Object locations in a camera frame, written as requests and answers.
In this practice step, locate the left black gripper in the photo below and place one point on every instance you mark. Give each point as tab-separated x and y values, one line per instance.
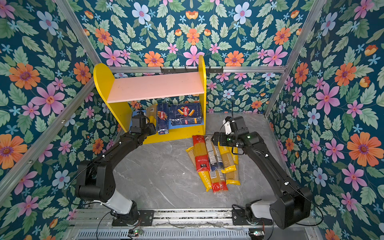
151	128

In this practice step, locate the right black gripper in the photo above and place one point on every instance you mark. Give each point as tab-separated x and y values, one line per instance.
222	136

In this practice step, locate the blue Barilla spaghetti box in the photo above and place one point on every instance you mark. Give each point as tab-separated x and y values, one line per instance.
163	118

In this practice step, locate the blue Barilla rigatoni bag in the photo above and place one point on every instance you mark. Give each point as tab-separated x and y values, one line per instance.
186	114

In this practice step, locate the yellow spaghetti bag with barcode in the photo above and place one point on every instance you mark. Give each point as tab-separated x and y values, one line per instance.
152	113

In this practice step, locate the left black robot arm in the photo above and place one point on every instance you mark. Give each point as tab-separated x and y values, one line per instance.
95	179

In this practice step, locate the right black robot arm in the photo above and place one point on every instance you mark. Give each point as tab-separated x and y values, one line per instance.
293	203

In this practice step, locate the yellow shelf unit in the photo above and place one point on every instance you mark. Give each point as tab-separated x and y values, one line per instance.
118	93

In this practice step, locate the yellow Pastatime bag upper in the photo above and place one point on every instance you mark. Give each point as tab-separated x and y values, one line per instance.
227	159

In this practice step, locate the clear blue white spaghetti bag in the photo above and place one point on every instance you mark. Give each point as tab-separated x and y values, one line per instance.
214	162

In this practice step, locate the yellow Pastatime bag right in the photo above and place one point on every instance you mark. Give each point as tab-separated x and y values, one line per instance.
232	178

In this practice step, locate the red ended spaghetti bag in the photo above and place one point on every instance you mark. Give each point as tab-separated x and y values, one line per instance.
218	181

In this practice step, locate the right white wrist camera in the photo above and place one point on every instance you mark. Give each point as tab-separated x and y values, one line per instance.
228	123

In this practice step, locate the black bracket on back rail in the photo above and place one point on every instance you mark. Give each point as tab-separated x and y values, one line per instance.
179	70

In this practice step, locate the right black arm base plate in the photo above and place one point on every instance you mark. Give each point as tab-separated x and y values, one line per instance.
239	218

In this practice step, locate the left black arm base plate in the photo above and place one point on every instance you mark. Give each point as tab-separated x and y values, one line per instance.
143	218

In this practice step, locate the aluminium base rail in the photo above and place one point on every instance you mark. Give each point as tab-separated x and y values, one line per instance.
173	218

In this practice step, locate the white vented cable duct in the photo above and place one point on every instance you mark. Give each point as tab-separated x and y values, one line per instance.
163	234

